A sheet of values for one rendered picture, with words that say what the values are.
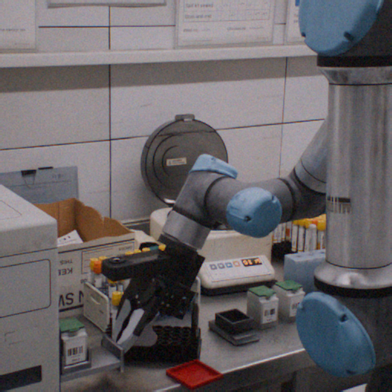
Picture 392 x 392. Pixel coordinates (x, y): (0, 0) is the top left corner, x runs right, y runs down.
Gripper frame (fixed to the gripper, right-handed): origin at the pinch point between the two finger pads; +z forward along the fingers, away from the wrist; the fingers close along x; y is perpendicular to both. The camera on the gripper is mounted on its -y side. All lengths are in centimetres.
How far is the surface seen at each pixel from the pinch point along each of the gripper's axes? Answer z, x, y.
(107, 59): -48, 56, 3
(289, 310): -17.2, 1.7, 34.1
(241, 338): -9.4, -1.5, 23.0
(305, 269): -25.7, 6.7, 38.2
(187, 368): -1.7, -4.6, 12.0
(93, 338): 2.8, 13.9, 4.7
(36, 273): -7.4, -4.4, -21.9
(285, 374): -7.4, -8.4, 29.9
